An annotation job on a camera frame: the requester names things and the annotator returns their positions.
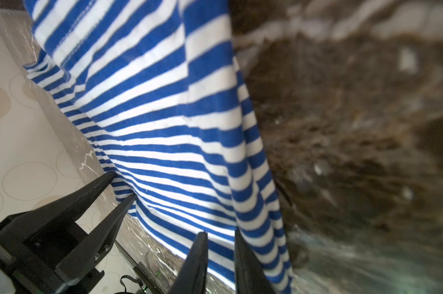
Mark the blue white striped tank top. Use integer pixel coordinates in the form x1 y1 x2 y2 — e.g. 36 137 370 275
24 1 293 294

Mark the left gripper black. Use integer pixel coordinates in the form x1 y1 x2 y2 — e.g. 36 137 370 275
0 171 136 294

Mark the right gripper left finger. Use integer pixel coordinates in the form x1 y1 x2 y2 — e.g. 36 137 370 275
168 232 208 294

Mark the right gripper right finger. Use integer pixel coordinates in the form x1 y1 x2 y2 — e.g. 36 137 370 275
234 230 275 294

